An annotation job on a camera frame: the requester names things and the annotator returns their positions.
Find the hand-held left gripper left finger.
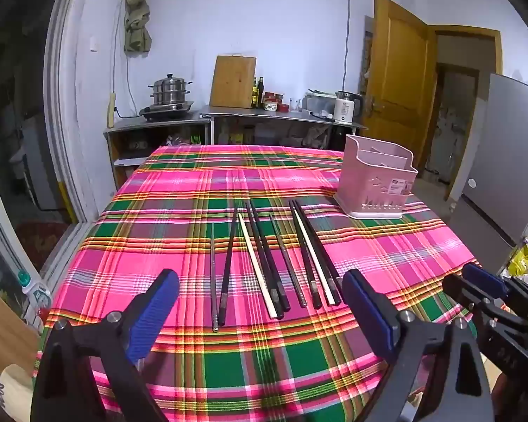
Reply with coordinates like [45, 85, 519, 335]
[29, 268, 181, 422]

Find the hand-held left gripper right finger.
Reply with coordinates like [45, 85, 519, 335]
[342, 268, 496, 422]

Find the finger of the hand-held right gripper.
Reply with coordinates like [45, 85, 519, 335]
[462, 263, 510, 299]
[442, 274, 488, 314]

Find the thin grey chopstick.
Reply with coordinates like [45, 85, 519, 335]
[210, 223, 219, 332]

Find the dark grey chopstick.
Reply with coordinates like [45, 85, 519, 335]
[269, 214, 308, 308]

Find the beige chopstick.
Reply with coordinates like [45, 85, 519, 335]
[238, 212, 279, 320]

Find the pink plastic utensil holder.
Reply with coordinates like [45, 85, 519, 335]
[334, 134, 420, 219]

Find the yellow snack bag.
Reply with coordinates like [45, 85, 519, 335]
[508, 244, 528, 277]

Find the grey refrigerator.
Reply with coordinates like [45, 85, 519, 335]
[449, 72, 528, 269]

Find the pink plaid tablecloth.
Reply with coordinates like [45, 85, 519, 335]
[35, 144, 482, 422]

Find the green cap bottle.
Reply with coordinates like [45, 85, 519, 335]
[18, 273, 51, 313]

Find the red rug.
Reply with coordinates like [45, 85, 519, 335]
[15, 222, 71, 273]

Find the white container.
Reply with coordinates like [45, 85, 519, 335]
[0, 363, 36, 422]

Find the steel gas stove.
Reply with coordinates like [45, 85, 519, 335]
[139, 101, 195, 121]

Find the white electric kettle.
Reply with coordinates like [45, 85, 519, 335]
[333, 91, 364, 124]

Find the clear plastic container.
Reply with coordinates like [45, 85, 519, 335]
[303, 90, 337, 119]

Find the wooden door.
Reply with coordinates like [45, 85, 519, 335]
[361, 0, 438, 159]

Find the steel steamer pot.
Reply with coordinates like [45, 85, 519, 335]
[149, 74, 193, 106]

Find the wooden cutting board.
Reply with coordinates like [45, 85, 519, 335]
[209, 55, 257, 109]

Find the olive hanging cloth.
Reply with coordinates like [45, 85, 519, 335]
[123, 0, 154, 56]

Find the white sliding door frame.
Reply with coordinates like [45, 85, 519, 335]
[44, 0, 115, 225]

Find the black stove cable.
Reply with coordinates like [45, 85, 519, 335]
[123, 53, 135, 117]

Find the grey wall cable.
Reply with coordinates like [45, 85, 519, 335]
[342, 0, 353, 93]

